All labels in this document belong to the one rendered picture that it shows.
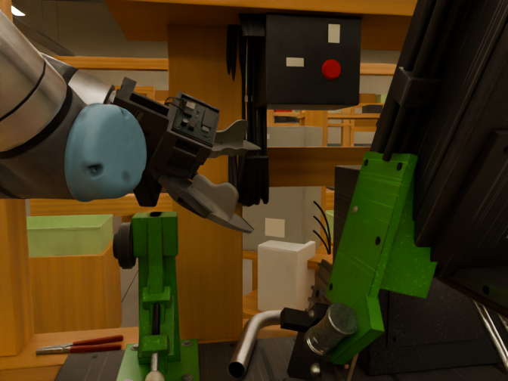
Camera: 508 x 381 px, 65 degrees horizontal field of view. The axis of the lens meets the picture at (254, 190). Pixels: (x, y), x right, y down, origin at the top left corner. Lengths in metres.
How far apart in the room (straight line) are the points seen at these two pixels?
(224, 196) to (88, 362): 0.47
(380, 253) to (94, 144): 0.32
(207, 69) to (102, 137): 0.51
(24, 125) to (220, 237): 0.57
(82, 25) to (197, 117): 10.73
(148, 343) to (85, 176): 0.38
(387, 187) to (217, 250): 0.42
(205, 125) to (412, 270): 0.30
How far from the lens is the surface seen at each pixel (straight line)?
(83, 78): 0.47
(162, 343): 0.65
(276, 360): 0.77
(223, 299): 0.85
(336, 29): 0.75
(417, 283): 0.53
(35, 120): 0.30
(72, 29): 11.21
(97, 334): 0.96
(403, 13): 0.79
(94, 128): 0.31
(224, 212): 0.47
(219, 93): 0.79
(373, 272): 0.49
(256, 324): 0.84
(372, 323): 0.47
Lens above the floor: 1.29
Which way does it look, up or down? 7 degrees down
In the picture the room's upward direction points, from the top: straight up
